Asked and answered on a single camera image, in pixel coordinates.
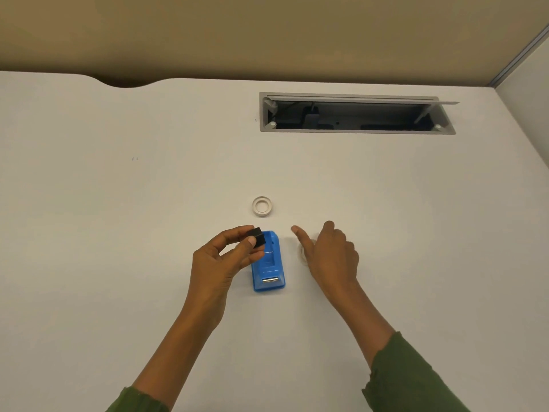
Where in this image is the person's right forearm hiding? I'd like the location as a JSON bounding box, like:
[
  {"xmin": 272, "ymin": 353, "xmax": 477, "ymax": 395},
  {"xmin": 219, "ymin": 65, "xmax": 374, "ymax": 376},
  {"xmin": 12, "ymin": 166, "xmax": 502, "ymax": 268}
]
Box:
[{"xmin": 328, "ymin": 280, "xmax": 472, "ymax": 412}]

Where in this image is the white tape roll core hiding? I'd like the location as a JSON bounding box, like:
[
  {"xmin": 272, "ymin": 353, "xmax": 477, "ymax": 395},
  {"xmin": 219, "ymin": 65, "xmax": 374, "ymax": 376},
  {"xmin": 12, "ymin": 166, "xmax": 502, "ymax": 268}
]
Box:
[{"xmin": 252, "ymin": 196, "xmax": 274, "ymax": 217}]

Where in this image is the clear tape roll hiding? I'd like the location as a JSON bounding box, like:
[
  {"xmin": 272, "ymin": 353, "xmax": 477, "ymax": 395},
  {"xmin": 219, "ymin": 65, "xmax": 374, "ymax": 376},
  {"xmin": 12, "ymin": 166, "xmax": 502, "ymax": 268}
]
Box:
[{"xmin": 298, "ymin": 239, "xmax": 318, "ymax": 266}]

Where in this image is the blue tape dispenser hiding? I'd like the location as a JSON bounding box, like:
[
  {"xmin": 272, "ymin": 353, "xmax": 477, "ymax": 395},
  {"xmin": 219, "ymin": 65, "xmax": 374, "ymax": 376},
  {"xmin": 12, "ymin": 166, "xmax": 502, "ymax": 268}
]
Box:
[{"xmin": 250, "ymin": 231, "xmax": 287, "ymax": 293}]

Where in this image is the grey aluminium partition trim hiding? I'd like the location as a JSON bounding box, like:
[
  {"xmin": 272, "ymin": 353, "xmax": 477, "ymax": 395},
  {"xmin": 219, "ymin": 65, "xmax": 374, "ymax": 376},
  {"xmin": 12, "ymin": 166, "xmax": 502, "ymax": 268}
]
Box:
[{"xmin": 487, "ymin": 25, "xmax": 549, "ymax": 89}]

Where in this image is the black tape spindle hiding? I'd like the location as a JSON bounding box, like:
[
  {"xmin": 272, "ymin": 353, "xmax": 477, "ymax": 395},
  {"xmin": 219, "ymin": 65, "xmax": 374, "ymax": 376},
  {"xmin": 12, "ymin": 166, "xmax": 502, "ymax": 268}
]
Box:
[{"xmin": 246, "ymin": 227, "xmax": 267, "ymax": 249}]

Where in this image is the person's right hand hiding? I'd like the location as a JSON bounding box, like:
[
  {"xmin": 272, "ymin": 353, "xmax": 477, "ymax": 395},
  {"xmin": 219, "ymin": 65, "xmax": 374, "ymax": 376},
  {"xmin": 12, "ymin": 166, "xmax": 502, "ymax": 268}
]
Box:
[{"xmin": 291, "ymin": 220, "xmax": 360, "ymax": 297}]

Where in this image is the person's left hand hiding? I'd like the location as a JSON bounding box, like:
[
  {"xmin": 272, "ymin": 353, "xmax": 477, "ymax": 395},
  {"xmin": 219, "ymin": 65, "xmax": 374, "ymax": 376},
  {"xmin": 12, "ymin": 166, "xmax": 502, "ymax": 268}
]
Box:
[{"xmin": 184, "ymin": 225, "xmax": 266, "ymax": 332}]

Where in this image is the person's left forearm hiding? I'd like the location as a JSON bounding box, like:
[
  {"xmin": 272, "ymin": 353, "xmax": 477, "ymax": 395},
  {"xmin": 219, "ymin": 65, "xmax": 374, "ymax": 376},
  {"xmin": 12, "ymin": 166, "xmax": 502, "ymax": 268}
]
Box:
[{"xmin": 105, "ymin": 309, "xmax": 226, "ymax": 412}]

